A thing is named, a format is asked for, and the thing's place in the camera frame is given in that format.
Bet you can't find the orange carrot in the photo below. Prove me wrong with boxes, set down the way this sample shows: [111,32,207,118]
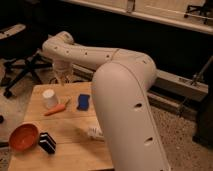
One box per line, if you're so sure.
[44,100,70,116]

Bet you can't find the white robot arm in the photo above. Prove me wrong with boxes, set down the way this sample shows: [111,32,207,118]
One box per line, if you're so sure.
[42,31,171,171]

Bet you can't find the white ceramic cup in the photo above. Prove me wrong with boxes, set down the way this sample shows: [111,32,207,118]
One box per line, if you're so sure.
[42,89,58,109]

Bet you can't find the black chair base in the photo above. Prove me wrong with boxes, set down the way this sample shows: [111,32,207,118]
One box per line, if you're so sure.
[184,0,213,24]

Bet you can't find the wooden table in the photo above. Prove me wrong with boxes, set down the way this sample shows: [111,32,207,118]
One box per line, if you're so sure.
[8,82,112,171]

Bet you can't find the black office chair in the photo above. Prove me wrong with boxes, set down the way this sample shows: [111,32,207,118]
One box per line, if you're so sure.
[0,0,64,100]

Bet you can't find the orange bowl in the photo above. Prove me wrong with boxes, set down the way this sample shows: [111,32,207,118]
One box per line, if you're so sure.
[9,123,39,152]

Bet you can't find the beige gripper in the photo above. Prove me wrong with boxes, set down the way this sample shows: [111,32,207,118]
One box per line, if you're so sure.
[53,60,73,85]

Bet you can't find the black cable bundle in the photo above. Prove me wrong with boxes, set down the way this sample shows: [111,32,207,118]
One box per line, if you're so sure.
[49,63,84,85]

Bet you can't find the white plastic bottle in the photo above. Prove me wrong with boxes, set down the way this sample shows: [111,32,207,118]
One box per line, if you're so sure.
[87,127,104,141]

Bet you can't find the blue sponge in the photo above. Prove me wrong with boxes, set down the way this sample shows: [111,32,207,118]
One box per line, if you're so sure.
[77,94,90,111]

